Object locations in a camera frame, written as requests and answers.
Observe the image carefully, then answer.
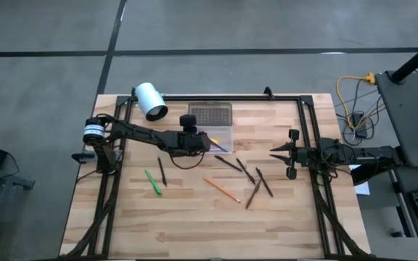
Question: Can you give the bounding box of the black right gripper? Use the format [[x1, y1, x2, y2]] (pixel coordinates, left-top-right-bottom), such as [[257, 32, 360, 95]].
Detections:
[[269, 129, 319, 181]]

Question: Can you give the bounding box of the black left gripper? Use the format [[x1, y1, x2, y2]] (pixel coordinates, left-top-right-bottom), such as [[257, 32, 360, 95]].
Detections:
[[174, 114, 213, 157]]

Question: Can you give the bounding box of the clear plastic supply box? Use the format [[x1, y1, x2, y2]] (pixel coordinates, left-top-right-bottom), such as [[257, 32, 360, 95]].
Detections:
[[196, 125, 234, 155]]

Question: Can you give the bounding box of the plain black pen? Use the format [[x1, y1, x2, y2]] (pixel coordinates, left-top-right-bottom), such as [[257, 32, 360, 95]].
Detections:
[[255, 167, 274, 199], [235, 157, 257, 186], [214, 154, 244, 173]]

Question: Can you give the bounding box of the orange pencil with eraser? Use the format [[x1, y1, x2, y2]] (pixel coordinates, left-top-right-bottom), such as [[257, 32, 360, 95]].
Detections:
[[202, 177, 242, 204]]

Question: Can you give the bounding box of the brown pen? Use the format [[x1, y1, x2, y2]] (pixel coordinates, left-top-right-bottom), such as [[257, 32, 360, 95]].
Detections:
[[245, 179, 262, 210]]

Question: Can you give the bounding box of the black pen with scale print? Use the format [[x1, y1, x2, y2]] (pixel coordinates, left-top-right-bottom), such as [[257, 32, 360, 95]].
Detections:
[[157, 156, 168, 187]]

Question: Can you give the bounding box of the green pen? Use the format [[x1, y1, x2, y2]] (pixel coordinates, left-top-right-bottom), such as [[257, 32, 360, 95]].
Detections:
[[144, 169, 163, 196]]

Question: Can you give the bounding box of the white spot lamp black rim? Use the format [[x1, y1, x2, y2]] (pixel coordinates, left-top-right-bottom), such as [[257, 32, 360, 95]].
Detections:
[[134, 82, 169, 123]]

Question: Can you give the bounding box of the black power adapter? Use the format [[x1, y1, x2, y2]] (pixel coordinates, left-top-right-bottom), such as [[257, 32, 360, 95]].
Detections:
[[350, 112, 369, 138]]

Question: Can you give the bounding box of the white paper sheet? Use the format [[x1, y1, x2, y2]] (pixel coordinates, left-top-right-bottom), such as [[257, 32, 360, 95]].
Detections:
[[348, 165, 371, 196]]

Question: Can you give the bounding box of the black table clamp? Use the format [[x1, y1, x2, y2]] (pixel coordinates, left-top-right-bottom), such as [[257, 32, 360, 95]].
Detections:
[[71, 151, 97, 164]]

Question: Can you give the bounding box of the dark equipment cart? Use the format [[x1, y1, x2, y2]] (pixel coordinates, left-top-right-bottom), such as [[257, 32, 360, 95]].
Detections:
[[374, 70, 418, 168]]

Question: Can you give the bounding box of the black pole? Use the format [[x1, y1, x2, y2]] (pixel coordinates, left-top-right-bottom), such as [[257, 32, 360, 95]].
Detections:
[[390, 33, 418, 84]]

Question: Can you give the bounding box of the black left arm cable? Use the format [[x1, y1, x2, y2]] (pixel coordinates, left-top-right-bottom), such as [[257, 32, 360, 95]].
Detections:
[[168, 154, 205, 170]]

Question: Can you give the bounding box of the yellow cable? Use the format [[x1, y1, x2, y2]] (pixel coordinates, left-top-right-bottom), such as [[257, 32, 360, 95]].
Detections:
[[335, 72, 377, 131]]

